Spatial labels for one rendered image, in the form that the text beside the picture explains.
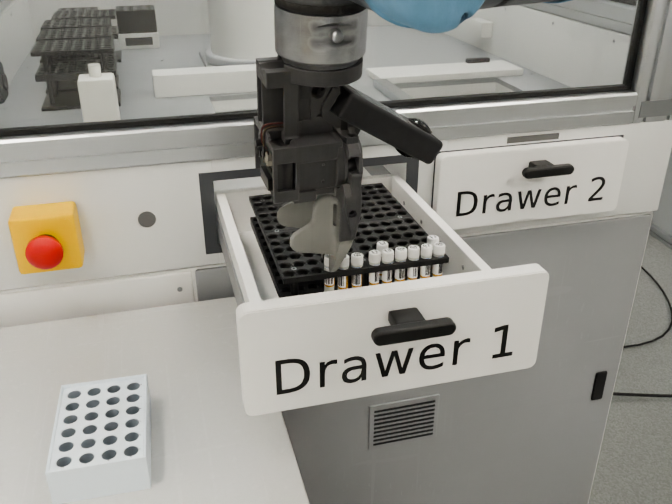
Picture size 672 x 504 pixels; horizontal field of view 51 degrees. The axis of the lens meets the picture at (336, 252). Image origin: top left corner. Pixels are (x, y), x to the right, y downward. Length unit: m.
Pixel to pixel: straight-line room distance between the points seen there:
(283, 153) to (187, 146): 0.31
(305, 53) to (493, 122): 0.47
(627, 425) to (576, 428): 0.67
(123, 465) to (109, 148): 0.39
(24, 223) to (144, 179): 0.15
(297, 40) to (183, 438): 0.40
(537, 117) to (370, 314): 0.49
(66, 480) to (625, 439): 1.56
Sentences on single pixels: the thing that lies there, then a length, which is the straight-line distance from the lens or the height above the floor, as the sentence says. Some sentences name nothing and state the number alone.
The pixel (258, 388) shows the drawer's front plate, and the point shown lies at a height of 0.85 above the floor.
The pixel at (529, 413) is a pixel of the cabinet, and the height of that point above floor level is 0.44.
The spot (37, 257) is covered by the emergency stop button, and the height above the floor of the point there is 0.87.
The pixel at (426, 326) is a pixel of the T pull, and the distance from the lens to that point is 0.60.
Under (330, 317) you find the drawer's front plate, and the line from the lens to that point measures 0.61.
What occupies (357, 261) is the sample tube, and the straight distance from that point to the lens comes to 0.71.
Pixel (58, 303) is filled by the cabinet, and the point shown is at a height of 0.77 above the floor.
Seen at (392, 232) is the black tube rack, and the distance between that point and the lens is 0.79.
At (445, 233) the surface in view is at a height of 0.89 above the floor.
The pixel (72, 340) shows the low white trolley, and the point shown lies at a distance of 0.90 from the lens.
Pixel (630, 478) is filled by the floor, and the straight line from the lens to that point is 1.89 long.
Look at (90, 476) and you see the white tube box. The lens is 0.67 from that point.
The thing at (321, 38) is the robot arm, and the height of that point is 1.14.
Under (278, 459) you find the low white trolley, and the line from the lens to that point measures 0.69.
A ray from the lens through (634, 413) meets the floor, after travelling 2.08.
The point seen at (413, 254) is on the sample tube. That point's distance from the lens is 0.73.
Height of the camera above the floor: 1.24
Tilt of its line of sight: 27 degrees down
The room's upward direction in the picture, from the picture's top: straight up
